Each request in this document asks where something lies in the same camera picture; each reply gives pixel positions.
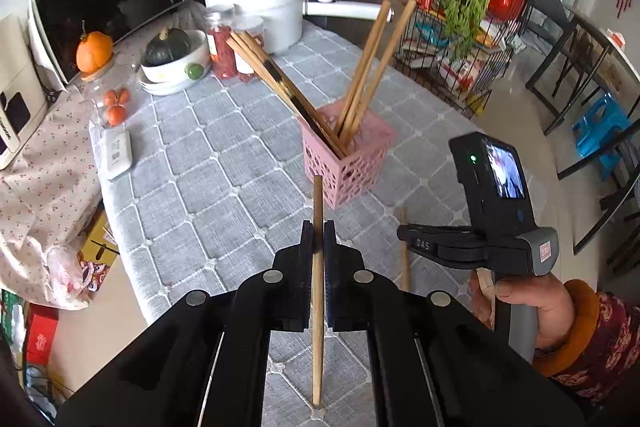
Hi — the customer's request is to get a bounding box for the blue plastic stool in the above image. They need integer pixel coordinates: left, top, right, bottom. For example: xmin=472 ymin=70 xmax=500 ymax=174
xmin=572 ymin=94 xmax=630 ymax=157

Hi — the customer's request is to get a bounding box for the pink utensil basket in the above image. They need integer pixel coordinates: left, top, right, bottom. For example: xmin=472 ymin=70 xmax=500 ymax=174
xmin=298 ymin=109 xmax=396 ymax=210

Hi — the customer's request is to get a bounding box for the floral cloth cover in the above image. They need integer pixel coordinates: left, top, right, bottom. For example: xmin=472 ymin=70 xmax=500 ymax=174
xmin=1 ymin=88 xmax=106 ymax=310

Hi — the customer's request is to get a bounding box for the glass jar with tomatoes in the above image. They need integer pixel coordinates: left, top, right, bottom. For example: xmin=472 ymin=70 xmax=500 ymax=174
xmin=82 ymin=65 xmax=141 ymax=129

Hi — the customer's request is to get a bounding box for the beige air fryer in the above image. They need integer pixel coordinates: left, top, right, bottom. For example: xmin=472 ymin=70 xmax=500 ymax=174
xmin=0 ymin=15 xmax=48 ymax=169

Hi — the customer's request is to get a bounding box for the white ceramic bowl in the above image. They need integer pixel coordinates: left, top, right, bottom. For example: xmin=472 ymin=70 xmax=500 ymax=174
xmin=139 ymin=30 xmax=212 ymax=96

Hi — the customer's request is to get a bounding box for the wire storage cart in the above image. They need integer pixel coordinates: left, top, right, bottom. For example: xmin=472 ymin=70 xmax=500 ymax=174
xmin=395 ymin=0 xmax=525 ymax=118

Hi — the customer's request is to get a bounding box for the black dining table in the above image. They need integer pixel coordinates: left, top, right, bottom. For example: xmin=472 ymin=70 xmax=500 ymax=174
xmin=524 ymin=3 xmax=640 ymax=258

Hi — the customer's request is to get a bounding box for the red-filled glass jar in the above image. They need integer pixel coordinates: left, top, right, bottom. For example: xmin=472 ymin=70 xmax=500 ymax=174
xmin=205 ymin=4 xmax=238 ymax=79

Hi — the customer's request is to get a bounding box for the yellow cardboard box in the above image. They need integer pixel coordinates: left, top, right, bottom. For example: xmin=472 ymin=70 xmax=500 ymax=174
xmin=78 ymin=211 xmax=119 ymax=286

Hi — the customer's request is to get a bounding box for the grey checked tablecloth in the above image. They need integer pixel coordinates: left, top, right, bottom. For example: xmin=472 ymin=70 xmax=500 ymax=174
xmin=90 ymin=22 xmax=480 ymax=426

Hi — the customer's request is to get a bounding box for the patterned red sleeve forearm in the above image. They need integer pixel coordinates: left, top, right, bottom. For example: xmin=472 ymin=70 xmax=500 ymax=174
xmin=534 ymin=280 xmax=639 ymax=413

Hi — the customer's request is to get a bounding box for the dark green squash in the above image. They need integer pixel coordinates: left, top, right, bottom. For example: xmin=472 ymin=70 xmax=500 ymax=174
xmin=143 ymin=27 xmax=191 ymax=66

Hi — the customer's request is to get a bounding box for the person's right hand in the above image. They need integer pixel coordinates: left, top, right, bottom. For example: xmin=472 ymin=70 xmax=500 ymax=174
xmin=494 ymin=274 xmax=575 ymax=351

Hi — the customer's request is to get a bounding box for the lone wooden chopstick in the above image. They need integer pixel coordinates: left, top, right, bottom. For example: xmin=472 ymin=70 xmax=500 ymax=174
xmin=399 ymin=207 xmax=410 ymax=291

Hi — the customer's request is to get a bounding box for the green lime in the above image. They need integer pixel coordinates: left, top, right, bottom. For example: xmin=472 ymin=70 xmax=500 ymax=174
xmin=184 ymin=63 xmax=205 ymax=80

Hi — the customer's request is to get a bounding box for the orange pumpkin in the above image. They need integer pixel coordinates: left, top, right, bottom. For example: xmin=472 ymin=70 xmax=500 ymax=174
xmin=76 ymin=31 xmax=113 ymax=74

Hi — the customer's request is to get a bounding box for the white electric cooking pot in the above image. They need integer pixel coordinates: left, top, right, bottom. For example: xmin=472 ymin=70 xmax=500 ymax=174
xmin=205 ymin=0 xmax=381 ymax=54

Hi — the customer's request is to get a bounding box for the black chopstick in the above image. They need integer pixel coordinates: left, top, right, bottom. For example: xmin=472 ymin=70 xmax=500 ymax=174
xmin=264 ymin=58 xmax=346 ymax=159

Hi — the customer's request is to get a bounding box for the black chair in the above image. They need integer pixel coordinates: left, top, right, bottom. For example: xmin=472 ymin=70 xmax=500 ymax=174
xmin=521 ymin=0 xmax=575 ymax=56

